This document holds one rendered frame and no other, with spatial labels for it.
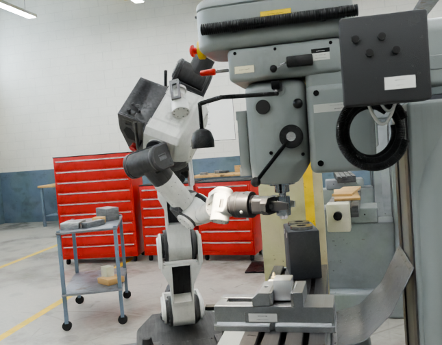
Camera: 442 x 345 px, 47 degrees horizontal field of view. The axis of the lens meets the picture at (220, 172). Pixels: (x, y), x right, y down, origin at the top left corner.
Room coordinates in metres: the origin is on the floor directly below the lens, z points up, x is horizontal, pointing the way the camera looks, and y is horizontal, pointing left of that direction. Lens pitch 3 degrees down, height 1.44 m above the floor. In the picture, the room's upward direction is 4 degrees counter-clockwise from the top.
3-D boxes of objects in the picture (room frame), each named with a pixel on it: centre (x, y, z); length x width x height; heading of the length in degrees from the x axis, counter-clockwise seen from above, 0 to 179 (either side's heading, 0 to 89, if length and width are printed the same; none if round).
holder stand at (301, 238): (2.06, -0.30, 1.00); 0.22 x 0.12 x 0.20; 178
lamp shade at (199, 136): (1.61, 0.05, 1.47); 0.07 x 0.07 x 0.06
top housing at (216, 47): (1.64, -0.21, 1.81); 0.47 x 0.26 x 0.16; 78
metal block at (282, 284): (1.49, -0.16, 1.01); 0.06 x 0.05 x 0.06; 165
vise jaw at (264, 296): (1.50, -0.11, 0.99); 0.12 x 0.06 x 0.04; 165
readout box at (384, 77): (1.25, -0.41, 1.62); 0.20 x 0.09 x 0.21; 78
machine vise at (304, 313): (1.50, -0.13, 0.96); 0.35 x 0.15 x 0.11; 75
